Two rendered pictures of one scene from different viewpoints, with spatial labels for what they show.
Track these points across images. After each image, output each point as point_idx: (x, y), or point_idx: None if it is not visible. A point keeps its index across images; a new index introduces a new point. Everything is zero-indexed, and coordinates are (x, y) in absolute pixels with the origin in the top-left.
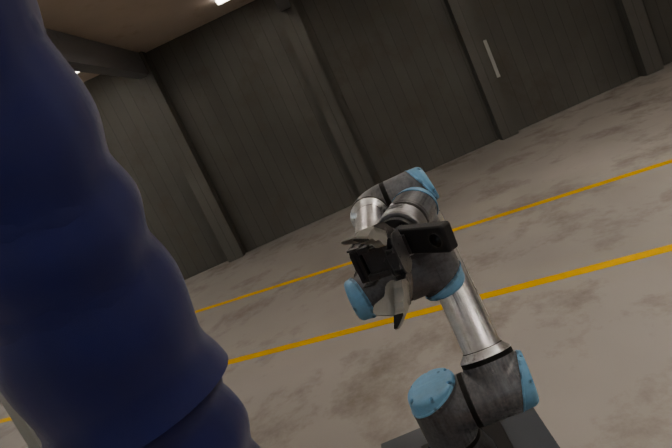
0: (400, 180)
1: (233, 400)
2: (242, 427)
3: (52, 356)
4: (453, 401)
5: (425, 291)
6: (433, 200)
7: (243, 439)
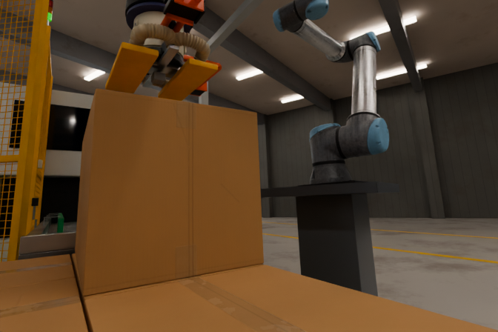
0: (359, 35)
1: None
2: None
3: None
4: (329, 131)
5: (303, 7)
6: None
7: None
